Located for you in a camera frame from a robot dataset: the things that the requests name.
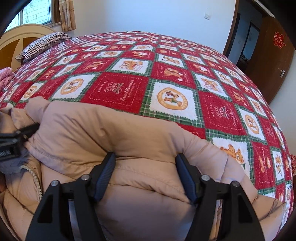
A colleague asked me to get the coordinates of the beige checked curtain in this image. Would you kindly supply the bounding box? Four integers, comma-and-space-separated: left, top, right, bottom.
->
58, 0, 76, 32

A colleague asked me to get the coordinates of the beige puffer jacket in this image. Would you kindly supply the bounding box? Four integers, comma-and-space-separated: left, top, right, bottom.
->
1, 96, 285, 240

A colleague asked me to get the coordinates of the red patchwork bear bedspread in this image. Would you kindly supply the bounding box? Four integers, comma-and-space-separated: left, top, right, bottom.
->
1, 31, 293, 219

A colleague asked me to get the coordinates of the brown wooden door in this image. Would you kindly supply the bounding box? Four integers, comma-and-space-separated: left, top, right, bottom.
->
245, 16, 295, 103

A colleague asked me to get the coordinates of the lilac quilted puffer coat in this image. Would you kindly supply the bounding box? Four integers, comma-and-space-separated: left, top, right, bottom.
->
0, 149, 30, 175

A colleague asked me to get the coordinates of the pink folded blanket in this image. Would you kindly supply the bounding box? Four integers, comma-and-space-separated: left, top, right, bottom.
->
0, 67, 15, 91

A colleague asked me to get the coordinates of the window with grey frame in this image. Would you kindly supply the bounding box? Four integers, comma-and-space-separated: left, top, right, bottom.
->
5, 0, 55, 31

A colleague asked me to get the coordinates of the red paper door decoration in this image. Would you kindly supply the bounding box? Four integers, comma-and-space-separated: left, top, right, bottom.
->
273, 32, 286, 49

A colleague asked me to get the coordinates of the silver door handle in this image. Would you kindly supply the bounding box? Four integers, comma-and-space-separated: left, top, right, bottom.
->
278, 68, 285, 78

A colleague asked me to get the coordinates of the cream wooden headboard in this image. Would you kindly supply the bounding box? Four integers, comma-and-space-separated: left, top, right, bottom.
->
0, 24, 55, 70

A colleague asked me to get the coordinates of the striped pillow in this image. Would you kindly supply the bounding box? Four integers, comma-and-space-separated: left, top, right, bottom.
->
15, 32, 71, 62

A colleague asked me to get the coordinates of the red floral fabric bundle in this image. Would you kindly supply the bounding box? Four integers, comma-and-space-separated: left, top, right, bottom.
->
290, 154, 296, 176

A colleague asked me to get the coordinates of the white wall switch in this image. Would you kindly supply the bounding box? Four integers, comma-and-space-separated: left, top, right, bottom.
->
204, 14, 211, 20

